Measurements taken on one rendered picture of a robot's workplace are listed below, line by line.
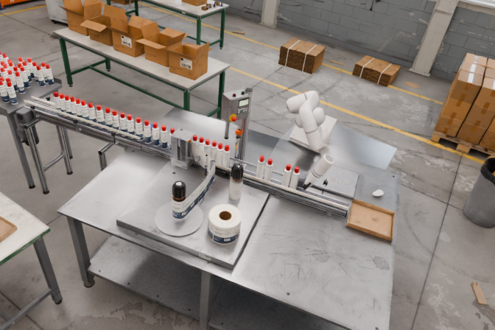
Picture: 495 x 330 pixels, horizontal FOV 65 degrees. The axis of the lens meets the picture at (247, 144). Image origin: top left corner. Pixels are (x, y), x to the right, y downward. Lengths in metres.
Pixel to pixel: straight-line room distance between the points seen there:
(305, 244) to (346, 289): 0.37
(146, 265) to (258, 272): 1.08
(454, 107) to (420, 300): 2.68
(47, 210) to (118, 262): 1.10
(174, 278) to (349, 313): 1.33
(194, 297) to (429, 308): 1.91
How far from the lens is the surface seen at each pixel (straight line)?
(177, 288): 3.03
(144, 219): 2.57
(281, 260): 2.46
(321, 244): 2.61
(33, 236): 2.74
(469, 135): 5.66
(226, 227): 2.31
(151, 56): 4.71
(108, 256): 3.26
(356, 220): 2.83
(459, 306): 3.85
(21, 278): 3.61
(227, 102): 2.63
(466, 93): 5.43
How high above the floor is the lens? 2.76
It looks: 36 degrees down
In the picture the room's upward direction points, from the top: 7 degrees clockwise
